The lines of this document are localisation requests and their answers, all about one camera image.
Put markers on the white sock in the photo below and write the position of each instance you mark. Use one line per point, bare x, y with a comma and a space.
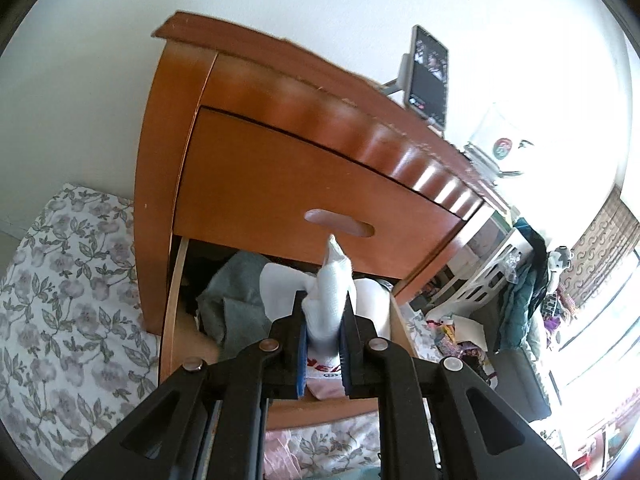
332, 290

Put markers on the grey phone stand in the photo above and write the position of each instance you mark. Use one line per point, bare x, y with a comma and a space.
397, 85

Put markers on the grey floral blanket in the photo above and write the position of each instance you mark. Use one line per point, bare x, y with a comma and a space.
65, 310

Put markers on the black smartphone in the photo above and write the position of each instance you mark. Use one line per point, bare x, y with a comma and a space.
425, 80

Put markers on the pink cloth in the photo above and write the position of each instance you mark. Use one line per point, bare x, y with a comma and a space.
285, 455

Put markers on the clear glass mug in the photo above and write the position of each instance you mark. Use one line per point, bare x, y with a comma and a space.
492, 130

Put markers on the cream paper sheet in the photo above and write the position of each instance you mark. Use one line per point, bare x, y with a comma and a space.
470, 330

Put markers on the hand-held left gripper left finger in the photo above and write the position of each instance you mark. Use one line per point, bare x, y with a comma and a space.
301, 365

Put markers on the grey green cloth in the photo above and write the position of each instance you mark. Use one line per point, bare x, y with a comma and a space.
235, 300

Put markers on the white folded cloth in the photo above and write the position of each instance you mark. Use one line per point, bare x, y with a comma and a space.
280, 290

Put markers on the wooden nightstand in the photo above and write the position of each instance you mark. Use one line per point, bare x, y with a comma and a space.
155, 185

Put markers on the brown patterned curtain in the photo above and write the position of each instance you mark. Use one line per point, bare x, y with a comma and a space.
605, 240

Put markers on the white lattice shelf rack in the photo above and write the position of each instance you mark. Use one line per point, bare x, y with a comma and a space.
487, 270

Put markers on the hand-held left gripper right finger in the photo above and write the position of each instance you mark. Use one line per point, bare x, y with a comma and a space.
344, 365

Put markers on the husky plush toy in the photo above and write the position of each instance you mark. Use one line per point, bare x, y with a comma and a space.
557, 260

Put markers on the grey sofa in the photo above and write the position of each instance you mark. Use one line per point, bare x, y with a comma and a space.
525, 380

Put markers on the teal clothes pile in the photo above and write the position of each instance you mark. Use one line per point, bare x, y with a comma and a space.
520, 300

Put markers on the white rolled cloth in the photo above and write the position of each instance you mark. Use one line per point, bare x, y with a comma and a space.
372, 310

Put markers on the clear plastic wrap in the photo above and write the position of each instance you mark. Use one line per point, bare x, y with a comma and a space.
510, 262

